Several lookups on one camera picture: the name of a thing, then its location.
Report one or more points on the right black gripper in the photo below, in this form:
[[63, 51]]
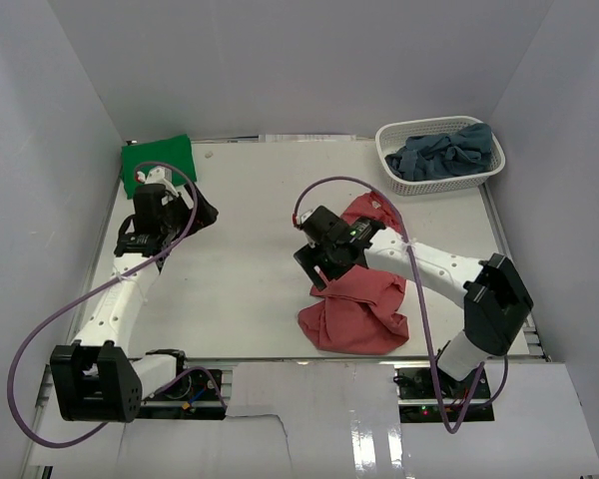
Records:
[[308, 257]]

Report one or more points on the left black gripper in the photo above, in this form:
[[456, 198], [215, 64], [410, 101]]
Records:
[[207, 215]]

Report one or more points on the red t shirt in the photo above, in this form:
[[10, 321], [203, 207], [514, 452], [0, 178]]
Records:
[[357, 314]]

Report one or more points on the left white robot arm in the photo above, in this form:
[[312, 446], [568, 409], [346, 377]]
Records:
[[94, 378]]

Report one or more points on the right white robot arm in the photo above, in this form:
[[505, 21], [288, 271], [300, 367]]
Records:
[[491, 292]]

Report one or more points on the folded green t shirt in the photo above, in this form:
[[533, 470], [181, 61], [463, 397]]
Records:
[[176, 152]]

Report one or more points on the white plastic basket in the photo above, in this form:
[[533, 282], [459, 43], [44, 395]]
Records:
[[391, 137]]

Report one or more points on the blue t shirt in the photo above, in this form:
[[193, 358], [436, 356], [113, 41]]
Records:
[[443, 156]]

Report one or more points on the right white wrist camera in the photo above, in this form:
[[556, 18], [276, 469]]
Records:
[[300, 219]]

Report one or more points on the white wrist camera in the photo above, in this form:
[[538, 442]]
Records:
[[158, 176], [300, 219]]

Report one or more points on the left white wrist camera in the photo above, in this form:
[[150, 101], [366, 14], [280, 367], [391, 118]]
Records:
[[158, 176]]

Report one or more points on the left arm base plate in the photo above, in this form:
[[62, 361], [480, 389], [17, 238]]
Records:
[[195, 397]]

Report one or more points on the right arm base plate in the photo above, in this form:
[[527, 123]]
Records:
[[417, 402]]

